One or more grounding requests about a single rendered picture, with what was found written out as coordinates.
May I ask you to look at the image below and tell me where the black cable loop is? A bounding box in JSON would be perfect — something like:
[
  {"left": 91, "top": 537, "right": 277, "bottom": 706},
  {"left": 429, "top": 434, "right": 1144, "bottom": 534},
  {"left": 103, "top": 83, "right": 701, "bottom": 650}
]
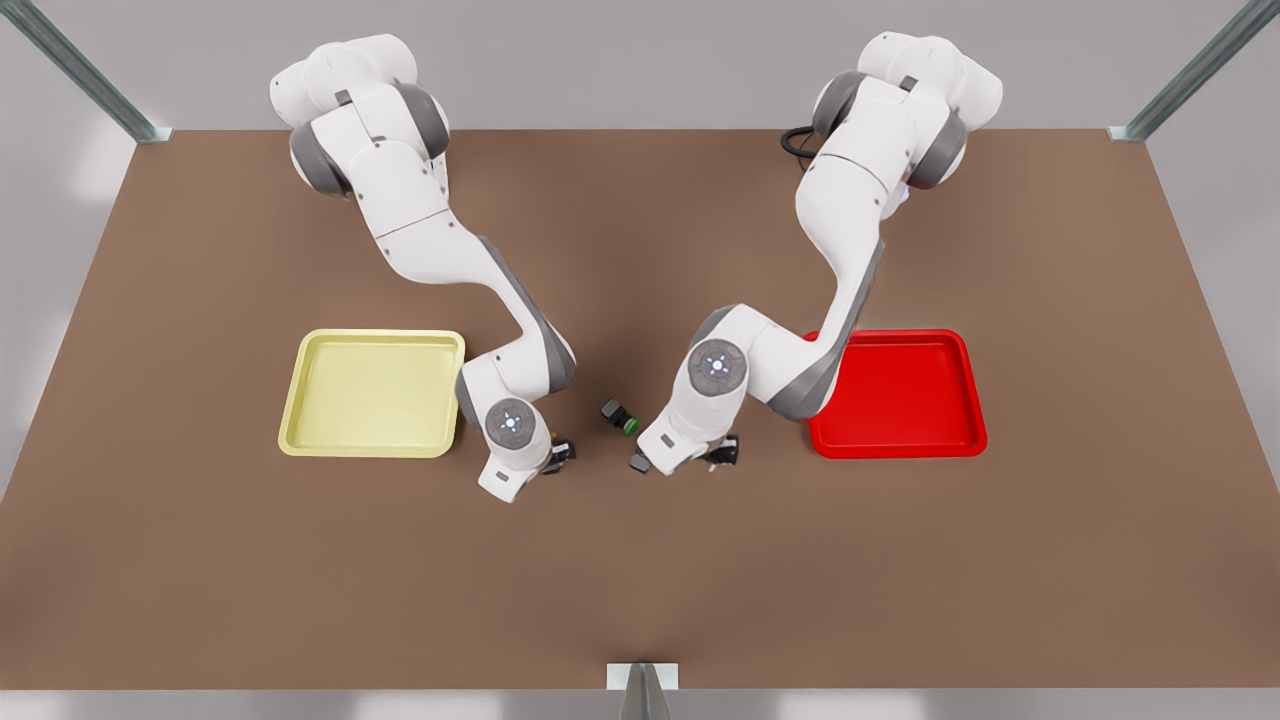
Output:
[{"left": 781, "top": 126, "right": 823, "bottom": 171}]

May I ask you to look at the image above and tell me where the red tray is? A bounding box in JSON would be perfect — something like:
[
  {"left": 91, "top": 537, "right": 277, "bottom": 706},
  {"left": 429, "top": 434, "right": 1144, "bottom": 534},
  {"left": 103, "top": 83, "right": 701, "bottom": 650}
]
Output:
[{"left": 803, "top": 328, "right": 989, "bottom": 460}]

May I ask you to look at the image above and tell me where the silver frame post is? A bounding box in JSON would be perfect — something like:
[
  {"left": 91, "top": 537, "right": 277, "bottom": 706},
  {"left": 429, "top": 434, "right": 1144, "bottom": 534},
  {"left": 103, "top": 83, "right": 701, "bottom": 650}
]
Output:
[
  {"left": 1107, "top": 0, "right": 1280, "bottom": 143},
  {"left": 0, "top": 0, "right": 174, "bottom": 144},
  {"left": 607, "top": 662, "right": 680, "bottom": 720}
]

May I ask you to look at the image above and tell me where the pale yellow tray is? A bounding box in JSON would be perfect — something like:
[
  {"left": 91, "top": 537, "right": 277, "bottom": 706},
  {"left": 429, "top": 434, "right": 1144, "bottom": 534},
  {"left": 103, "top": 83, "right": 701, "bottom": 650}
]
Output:
[{"left": 278, "top": 328, "right": 467, "bottom": 459}]

